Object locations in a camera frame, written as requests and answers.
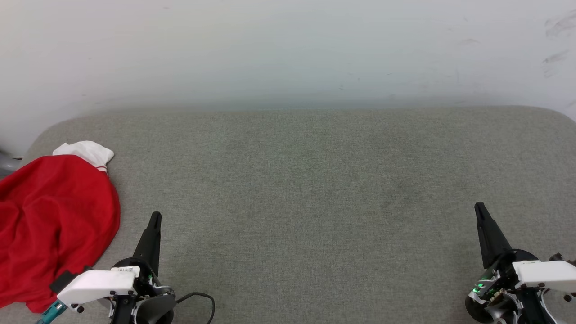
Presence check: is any grey cylindrical object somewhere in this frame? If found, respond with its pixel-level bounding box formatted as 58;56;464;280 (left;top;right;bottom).
0;151;23;178

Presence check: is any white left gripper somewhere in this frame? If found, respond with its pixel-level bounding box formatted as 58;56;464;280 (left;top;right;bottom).
56;211;176;324

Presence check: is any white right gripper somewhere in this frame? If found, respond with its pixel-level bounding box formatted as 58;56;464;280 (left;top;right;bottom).
466;202;576;324

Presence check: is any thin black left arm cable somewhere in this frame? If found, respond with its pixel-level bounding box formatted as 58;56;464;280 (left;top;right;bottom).
175;292;216;324

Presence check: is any red and white jersey shirt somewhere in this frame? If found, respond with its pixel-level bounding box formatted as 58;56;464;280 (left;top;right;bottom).
0;141;121;314

